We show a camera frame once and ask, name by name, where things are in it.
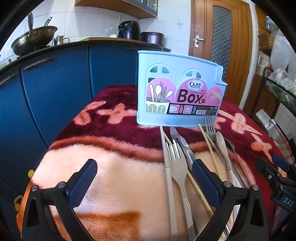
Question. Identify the black wire rack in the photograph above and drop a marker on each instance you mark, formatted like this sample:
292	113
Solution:
274	99

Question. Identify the beige plastic fork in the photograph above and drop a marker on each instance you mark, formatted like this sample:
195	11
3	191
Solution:
178	166

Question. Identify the blue kitchen base cabinets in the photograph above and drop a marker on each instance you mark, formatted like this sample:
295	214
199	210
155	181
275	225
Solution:
37	104

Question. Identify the black air fryer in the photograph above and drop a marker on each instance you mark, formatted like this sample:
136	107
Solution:
129	30

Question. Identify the wooden door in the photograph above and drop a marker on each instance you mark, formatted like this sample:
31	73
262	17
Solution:
226	28

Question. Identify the stainless steel kettle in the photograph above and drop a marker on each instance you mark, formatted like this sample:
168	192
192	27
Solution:
59	40

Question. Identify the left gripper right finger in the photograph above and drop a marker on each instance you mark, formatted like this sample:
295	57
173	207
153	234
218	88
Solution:
251	220

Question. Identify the stainless steel knife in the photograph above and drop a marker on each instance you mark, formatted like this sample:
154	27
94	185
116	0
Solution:
189	155

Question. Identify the wooden chopstick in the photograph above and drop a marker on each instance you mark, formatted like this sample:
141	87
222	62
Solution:
215	162

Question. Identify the stainless steel fork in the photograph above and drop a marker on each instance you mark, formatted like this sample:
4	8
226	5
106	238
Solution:
211	133

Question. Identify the red floral fleece blanket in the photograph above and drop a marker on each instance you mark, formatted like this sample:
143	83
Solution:
127	200

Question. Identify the silver door handle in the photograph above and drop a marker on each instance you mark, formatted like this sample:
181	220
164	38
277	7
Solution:
197	41

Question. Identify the wooden cutting board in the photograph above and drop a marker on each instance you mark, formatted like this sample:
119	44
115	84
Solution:
112	39

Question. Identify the white power strip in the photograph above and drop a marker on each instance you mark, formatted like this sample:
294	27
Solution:
269	125

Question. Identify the light blue chopsticks box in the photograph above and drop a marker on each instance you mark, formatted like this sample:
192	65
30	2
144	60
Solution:
177	90

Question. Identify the blue wall cabinets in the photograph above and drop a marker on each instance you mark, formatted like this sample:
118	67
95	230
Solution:
141	9

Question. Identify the dark rice cooker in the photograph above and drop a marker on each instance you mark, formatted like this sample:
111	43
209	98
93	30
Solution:
152	38

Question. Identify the white plastic bag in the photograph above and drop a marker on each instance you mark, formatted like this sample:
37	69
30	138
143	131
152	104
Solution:
281	53

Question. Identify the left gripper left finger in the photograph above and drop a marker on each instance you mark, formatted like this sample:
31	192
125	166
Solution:
38	220

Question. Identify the beige chopstick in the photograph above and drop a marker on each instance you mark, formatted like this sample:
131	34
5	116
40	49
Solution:
169	186

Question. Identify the steel wok with ladle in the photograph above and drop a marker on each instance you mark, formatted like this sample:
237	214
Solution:
34	38

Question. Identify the beige plastic spoon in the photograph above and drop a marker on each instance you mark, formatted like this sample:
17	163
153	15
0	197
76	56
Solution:
223	150

